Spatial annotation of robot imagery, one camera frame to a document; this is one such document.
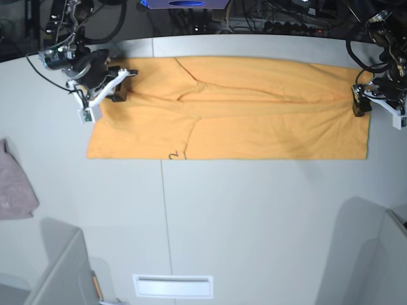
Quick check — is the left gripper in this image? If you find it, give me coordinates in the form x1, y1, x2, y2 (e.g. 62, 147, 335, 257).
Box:
352, 75, 406, 116

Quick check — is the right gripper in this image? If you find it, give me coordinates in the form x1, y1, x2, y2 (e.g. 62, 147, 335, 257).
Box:
65, 49, 138, 102

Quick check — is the yellow T-shirt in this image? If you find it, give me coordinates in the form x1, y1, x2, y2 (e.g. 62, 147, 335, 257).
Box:
86, 57, 369, 160

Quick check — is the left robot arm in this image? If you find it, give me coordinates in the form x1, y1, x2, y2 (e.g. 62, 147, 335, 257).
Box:
345, 10, 406, 129

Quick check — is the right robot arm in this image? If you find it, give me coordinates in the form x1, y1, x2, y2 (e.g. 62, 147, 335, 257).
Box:
38, 1, 138, 108

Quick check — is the blue-ringed device at back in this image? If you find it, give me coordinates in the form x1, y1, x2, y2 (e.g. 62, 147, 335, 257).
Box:
141, 0, 229, 10

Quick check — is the black power strip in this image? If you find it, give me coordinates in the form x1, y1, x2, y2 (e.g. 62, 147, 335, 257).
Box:
263, 21, 326, 36

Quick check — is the folded pink cloth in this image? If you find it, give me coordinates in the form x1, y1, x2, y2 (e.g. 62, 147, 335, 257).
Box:
1, 139, 39, 220

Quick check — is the orange pencil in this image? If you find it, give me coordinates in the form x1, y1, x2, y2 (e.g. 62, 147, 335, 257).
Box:
92, 276, 103, 301

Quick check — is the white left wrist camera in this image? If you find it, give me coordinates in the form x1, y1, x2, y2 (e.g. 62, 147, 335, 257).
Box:
362, 81, 406, 130

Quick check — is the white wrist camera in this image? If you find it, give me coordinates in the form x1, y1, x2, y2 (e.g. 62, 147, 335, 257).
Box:
362, 81, 406, 130
67, 75, 129, 123

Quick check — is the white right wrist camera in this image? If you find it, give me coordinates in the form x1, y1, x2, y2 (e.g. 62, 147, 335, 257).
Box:
67, 75, 129, 123

